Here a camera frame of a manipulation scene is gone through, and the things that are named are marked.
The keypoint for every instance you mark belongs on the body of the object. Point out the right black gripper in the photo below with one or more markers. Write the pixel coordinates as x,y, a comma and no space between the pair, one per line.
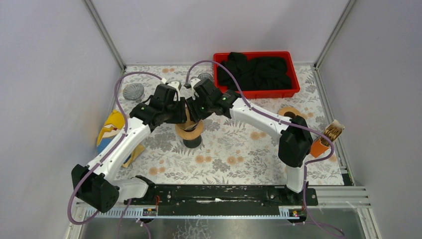
195,115

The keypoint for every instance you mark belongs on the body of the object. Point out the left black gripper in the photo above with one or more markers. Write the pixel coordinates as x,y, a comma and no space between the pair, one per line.
177,112

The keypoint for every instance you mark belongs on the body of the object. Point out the brown paper coffee filter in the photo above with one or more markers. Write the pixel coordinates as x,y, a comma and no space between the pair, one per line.
189,124

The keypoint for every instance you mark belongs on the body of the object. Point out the dark glass carafe red rim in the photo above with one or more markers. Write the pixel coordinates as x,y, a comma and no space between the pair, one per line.
192,143

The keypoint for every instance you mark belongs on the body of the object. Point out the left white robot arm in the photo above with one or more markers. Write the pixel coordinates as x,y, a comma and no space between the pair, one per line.
95,183

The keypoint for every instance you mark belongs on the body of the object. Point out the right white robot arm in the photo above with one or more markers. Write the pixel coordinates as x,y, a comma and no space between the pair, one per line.
294,141

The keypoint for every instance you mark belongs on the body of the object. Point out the yellow blue cartoon book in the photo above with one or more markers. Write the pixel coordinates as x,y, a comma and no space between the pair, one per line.
112,126

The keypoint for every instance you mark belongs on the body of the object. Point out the black cloth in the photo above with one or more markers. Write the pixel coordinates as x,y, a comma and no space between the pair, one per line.
254,73

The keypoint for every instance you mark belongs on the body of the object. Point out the red plastic bin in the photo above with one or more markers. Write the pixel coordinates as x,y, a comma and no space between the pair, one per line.
256,75

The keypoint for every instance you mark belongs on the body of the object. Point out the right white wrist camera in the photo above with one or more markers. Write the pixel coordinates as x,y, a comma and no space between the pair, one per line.
191,83

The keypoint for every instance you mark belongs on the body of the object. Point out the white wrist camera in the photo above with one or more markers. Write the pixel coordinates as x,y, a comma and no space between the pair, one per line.
191,83
175,84

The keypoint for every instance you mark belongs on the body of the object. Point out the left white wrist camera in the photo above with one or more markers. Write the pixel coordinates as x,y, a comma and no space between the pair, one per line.
175,84

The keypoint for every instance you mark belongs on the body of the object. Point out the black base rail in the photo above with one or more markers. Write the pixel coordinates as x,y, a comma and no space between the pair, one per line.
224,200

